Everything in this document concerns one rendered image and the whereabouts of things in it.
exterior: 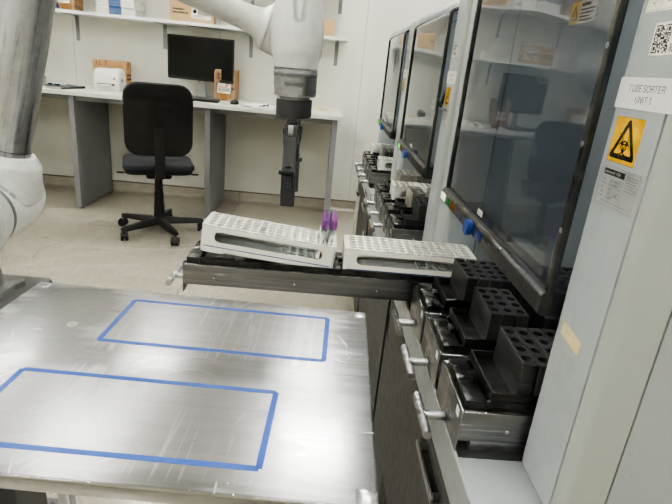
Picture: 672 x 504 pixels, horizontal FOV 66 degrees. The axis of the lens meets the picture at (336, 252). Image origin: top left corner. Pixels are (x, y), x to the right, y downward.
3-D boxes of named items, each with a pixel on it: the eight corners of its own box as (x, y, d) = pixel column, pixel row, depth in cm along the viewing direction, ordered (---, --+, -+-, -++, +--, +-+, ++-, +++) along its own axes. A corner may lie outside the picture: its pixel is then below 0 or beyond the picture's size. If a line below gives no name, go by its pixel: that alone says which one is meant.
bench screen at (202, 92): (237, 100, 430) (238, 40, 414) (231, 101, 413) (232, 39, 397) (174, 94, 433) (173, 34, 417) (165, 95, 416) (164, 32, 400)
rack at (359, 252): (461, 268, 126) (466, 244, 124) (472, 284, 117) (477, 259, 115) (341, 258, 125) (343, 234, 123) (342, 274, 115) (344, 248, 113)
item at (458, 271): (473, 307, 101) (478, 279, 99) (462, 306, 101) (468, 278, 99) (458, 283, 112) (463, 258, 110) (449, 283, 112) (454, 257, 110)
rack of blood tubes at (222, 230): (331, 257, 125) (336, 233, 123) (331, 273, 115) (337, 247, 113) (209, 236, 123) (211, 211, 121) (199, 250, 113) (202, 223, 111)
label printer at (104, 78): (127, 90, 423) (126, 68, 418) (118, 92, 397) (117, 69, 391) (101, 88, 420) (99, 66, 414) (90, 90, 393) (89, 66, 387)
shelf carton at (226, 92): (213, 99, 418) (214, 68, 410) (219, 98, 438) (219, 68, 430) (234, 101, 418) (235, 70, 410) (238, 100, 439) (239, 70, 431)
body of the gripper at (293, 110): (278, 95, 111) (276, 138, 115) (274, 97, 103) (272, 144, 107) (313, 98, 112) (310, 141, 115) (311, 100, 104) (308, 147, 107)
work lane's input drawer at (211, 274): (469, 291, 130) (475, 258, 127) (484, 316, 117) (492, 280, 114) (179, 268, 127) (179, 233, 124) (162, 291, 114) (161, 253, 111)
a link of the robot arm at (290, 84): (271, 67, 101) (270, 98, 103) (317, 71, 101) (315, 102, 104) (275, 67, 110) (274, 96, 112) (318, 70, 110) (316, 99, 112)
